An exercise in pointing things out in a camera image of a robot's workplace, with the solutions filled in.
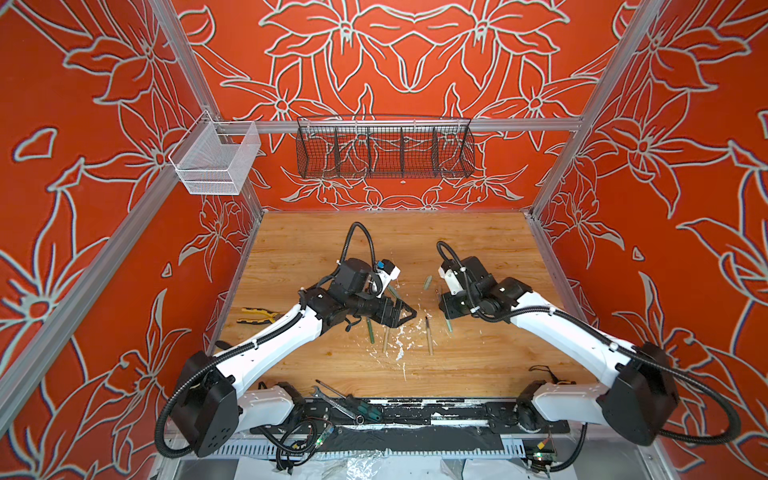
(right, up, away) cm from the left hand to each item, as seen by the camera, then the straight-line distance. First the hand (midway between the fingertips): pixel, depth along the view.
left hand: (404, 306), depth 74 cm
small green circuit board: (+32, -34, -5) cm, 47 cm away
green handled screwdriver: (-10, -25, -1) cm, 27 cm away
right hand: (+9, -1, +7) cm, 12 cm away
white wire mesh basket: (-58, +43, +19) cm, 75 cm away
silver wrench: (-11, -28, -1) cm, 30 cm away
